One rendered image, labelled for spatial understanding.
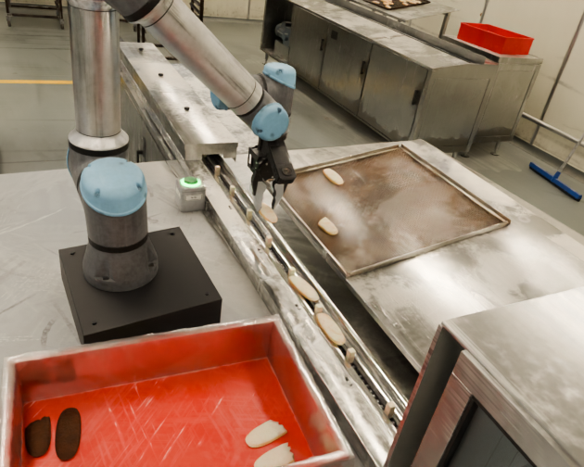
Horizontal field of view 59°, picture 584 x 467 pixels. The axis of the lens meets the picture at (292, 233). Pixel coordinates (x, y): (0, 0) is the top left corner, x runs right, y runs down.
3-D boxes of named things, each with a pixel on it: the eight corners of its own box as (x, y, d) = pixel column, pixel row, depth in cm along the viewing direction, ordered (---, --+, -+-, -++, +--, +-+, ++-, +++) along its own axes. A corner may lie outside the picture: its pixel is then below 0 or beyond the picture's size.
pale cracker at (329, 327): (311, 315, 113) (312, 311, 113) (326, 312, 115) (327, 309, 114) (333, 347, 106) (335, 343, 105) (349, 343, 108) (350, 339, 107)
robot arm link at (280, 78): (255, 60, 117) (287, 60, 121) (250, 107, 123) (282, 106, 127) (270, 70, 111) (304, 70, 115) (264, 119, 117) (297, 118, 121)
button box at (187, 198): (172, 209, 155) (173, 176, 149) (198, 208, 158) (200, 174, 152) (180, 224, 149) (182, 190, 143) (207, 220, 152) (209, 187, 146)
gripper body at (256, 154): (272, 166, 136) (278, 121, 130) (286, 181, 130) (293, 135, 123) (245, 168, 133) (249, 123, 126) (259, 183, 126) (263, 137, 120)
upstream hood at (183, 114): (116, 56, 259) (116, 39, 255) (152, 57, 267) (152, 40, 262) (184, 165, 167) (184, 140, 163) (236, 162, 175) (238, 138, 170)
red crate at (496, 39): (455, 37, 447) (460, 21, 440) (483, 39, 464) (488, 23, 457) (500, 54, 411) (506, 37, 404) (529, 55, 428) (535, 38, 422)
